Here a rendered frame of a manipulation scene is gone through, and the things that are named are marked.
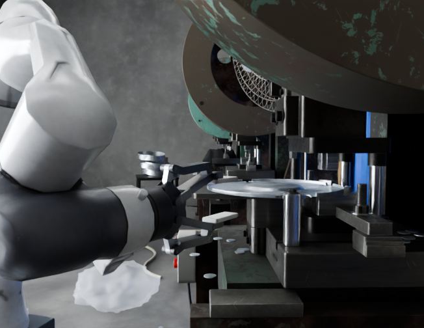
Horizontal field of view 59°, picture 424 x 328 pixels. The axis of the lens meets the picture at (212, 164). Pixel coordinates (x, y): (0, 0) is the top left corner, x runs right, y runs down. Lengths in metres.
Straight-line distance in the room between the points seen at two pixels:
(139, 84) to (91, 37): 1.27
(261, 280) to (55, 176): 0.40
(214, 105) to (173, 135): 5.32
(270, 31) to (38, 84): 0.23
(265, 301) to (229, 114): 1.63
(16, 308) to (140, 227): 0.59
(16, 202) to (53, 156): 0.06
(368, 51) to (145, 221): 0.31
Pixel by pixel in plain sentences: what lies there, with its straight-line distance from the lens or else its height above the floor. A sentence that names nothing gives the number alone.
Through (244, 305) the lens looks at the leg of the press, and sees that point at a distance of 0.60.
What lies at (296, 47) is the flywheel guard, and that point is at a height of 0.97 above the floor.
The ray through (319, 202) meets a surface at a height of 0.76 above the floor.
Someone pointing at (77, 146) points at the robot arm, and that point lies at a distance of 0.40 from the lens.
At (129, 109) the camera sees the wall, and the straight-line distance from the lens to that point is 7.58.
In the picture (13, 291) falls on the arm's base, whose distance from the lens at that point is 1.00.
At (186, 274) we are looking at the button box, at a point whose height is 0.52.
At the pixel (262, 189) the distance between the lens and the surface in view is 0.78.
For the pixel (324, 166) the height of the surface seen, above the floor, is 0.83.
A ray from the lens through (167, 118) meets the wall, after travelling 7.46.
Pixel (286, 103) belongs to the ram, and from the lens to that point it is 0.79.
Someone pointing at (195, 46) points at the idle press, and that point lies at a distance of 2.20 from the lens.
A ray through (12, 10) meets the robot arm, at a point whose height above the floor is 1.08.
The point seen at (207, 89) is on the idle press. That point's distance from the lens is 2.16.
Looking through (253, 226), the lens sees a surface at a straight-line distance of 0.80.
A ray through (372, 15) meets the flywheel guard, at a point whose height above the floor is 1.00.
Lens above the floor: 0.88
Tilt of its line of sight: 3 degrees down
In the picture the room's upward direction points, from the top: straight up
